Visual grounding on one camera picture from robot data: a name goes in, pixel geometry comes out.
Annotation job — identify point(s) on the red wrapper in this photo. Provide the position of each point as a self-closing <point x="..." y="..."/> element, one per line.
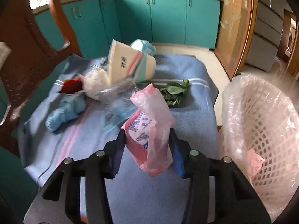
<point x="70" y="86"/>

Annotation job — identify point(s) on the grey refrigerator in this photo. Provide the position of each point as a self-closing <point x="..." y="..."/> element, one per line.
<point x="266" y="35"/>

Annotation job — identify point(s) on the wooden framed glass door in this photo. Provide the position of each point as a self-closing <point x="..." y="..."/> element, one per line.
<point x="236" y="28"/>

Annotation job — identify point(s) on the teal kitchen base cabinets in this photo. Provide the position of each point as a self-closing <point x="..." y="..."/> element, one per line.
<point x="168" y="18"/>

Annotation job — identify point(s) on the light blue plastic pack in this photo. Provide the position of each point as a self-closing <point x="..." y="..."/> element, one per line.
<point x="144" y="45"/>

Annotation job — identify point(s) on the white plastic lattice basket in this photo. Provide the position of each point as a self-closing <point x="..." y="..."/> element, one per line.
<point x="257" y="121"/>

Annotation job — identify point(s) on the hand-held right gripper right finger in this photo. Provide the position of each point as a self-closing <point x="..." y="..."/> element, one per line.
<point x="178" y="164"/>

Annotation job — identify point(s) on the green leaves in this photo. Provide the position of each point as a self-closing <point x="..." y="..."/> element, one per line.
<point x="174" y="93"/>

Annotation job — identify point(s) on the blue striped blanket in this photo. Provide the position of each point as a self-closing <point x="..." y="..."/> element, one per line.
<point x="191" y="126"/>

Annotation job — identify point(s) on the white striped paper carton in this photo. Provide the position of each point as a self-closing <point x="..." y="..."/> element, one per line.
<point x="126" y="58"/>

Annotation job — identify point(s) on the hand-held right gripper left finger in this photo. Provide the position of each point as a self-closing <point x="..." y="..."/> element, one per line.
<point x="121" y="144"/>

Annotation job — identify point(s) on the clear blue printed packet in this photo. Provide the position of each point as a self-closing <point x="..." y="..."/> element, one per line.
<point x="116" y="116"/>

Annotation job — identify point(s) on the brown wooden doorway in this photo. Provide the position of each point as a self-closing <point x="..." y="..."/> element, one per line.
<point x="289" y="42"/>

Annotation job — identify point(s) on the dark wooden chair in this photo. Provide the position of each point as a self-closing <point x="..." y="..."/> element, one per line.
<point x="28" y="74"/>

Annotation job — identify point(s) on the pink plastic bag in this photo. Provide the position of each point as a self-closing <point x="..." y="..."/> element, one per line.
<point x="254" y="163"/>
<point x="151" y="112"/>

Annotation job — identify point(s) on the clear plastic bag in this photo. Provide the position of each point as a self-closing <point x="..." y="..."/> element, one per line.
<point x="121" y="89"/>

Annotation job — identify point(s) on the light blue knitted cloth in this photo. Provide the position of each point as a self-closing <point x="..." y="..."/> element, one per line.
<point x="63" y="114"/>

